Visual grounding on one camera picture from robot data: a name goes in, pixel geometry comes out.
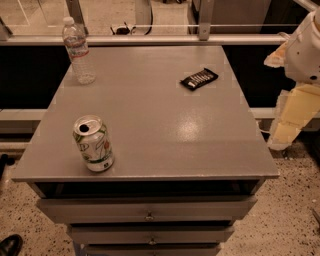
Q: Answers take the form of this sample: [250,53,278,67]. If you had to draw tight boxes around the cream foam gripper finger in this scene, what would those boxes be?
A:
[264,42,288,68]
[267,83,320,150]

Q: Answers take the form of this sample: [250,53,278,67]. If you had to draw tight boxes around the grey metal railing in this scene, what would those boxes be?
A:
[0,0,320,47]

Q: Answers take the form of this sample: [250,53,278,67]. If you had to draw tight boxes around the grey drawer cabinet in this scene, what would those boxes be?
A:
[11,45,280,256]

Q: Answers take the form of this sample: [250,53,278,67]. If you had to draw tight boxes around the black object behind railing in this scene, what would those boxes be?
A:
[110,23,136,35]

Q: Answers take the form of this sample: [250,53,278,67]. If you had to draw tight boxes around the green white soda can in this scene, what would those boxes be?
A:
[73,115,114,172]

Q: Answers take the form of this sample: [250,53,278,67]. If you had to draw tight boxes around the clear plastic water bottle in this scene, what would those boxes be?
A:
[62,17,96,85]

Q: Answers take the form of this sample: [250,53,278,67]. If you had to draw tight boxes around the middle grey drawer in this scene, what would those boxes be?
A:
[68,222,234,245]

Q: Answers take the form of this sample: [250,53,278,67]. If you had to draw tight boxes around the grey drawer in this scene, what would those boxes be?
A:
[68,222,234,245]
[84,244,221,256]
[37,196,257,224]

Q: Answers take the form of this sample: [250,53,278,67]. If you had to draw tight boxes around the bottom grey drawer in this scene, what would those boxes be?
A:
[84,244,221,256]

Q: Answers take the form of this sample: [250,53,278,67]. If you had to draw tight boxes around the top grey drawer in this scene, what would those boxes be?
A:
[37,196,257,224]

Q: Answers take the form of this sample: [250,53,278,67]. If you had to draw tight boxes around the black shoe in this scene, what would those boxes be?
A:
[0,234,23,256]

